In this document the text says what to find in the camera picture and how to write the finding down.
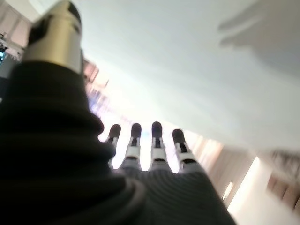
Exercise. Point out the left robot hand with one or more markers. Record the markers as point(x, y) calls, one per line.
point(70, 175)

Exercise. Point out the white duvet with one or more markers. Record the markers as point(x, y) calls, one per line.
point(175, 70)

